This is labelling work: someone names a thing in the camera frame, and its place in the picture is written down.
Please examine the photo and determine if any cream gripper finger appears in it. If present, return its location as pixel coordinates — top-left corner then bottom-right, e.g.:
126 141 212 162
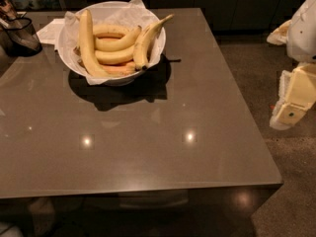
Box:
267 20 291 45
270 63 316 130

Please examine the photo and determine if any upper middle banana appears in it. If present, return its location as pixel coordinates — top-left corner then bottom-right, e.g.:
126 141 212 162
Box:
95 26 142 52

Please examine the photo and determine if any long banana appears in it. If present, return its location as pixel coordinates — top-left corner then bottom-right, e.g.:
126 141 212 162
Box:
79 10 110 78

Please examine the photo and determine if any bottom bruised banana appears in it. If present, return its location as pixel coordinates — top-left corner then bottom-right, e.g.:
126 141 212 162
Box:
102 61 135 76

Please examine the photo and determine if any white paper bowl liner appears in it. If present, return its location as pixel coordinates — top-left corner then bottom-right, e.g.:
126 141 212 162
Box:
57 0 166 86

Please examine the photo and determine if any white paper sheet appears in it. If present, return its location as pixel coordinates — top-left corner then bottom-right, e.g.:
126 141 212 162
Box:
37 19 64 44

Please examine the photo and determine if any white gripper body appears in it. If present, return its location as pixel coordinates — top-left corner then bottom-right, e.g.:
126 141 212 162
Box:
286 0 316 62

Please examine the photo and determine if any dark mesh basket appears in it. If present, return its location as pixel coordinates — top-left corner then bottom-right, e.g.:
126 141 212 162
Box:
0 18 42 57

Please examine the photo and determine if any lower middle banana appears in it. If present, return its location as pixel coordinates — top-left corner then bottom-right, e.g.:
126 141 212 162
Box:
95 45 134 65

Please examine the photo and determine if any white bowl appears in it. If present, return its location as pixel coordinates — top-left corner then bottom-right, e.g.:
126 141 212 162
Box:
56 0 172 86

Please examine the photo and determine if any top back banana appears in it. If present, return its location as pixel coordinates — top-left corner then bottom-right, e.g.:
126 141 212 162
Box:
93 24 129 38

